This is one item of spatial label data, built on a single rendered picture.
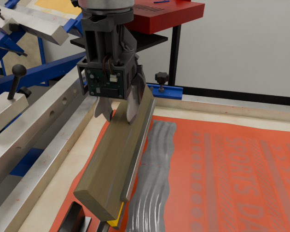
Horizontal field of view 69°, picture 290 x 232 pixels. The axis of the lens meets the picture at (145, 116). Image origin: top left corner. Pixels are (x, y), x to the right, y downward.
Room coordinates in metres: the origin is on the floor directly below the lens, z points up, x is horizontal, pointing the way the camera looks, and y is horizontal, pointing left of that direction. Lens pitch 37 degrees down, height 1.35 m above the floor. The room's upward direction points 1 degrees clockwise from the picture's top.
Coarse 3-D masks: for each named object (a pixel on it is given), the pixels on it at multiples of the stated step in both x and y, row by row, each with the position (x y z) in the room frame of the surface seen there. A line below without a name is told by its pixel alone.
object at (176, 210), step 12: (84, 168) 0.32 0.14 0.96; (168, 180) 0.29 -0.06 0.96; (180, 180) 0.29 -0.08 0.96; (72, 192) 0.26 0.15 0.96; (132, 192) 0.26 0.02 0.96; (180, 192) 0.26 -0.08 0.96; (168, 204) 0.23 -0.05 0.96; (180, 204) 0.23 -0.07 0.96; (60, 216) 0.20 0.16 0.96; (168, 216) 0.21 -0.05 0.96; (180, 216) 0.21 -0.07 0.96; (96, 228) 0.18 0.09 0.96; (120, 228) 0.18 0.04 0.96; (168, 228) 0.19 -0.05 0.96; (180, 228) 0.19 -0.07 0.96
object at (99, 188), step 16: (144, 96) 0.45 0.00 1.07; (144, 112) 0.41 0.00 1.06; (112, 128) 0.29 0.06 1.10; (128, 128) 0.32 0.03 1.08; (112, 144) 0.26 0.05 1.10; (128, 144) 0.29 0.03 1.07; (96, 160) 0.22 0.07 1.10; (112, 160) 0.23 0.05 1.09; (128, 160) 0.26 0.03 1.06; (96, 176) 0.19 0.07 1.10; (112, 176) 0.21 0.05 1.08; (80, 192) 0.16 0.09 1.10; (96, 192) 0.17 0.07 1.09; (112, 192) 0.19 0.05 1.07; (96, 208) 0.16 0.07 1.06; (112, 208) 0.17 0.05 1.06
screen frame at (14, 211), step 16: (192, 96) 0.59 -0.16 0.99; (80, 112) 0.49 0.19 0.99; (224, 112) 0.55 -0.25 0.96; (240, 112) 0.54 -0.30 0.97; (256, 112) 0.53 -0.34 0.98; (272, 112) 0.52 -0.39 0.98; (288, 112) 0.51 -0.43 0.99; (64, 128) 0.42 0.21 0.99; (80, 128) 0.44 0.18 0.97; (64, 144) 0.36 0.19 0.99; (48, 160) 0.31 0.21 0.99; (32, 176) 0.27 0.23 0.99; (48, 176) 0.28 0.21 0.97; (16, 192) 0.23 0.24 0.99; (32, 192) 0.23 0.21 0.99; (0, 208) 0.20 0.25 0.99; (16, 208) 0.20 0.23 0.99; (32, 208) 0.22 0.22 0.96; (0, 224) 0.17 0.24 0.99; (16, 224) 0.18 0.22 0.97
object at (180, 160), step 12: (168, 120) 0.51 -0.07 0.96; (180, 120) 0.51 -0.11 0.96; (192, 120) 0.51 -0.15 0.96; (180, 132) 0.45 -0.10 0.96; (204, 132) 0.46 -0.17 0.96; (216, 132) 0.46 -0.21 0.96; (228, 132) 0.46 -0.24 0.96; (240, 132) 0.46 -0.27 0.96; (252, 132) 0.46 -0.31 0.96; (264, 132) 0.46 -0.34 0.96; (276, 132) 0.46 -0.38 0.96; (288, 132) 0.46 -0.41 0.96; (96, 144) 0.40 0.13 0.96; (180, 144) 0.41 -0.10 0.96; (180, 156) 0.36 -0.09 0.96; (180, 168) 0.32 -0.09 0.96
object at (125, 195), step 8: (152, 104) 0.44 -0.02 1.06; (152, 112) 0.42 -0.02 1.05; (144, 120) 0.38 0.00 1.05; (144, 128) 0.35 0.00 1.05; (144, 136) 0.32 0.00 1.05; (144, 144) 0.31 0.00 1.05; (136, 152) 0.28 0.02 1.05; (136, 160) 0.26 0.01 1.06; (136, 168) 0.24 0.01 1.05; (128, 176) 0.23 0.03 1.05; (128, 184) 0.21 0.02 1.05; (128, 192) 0.19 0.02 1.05; (128, 200) 0.18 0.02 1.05
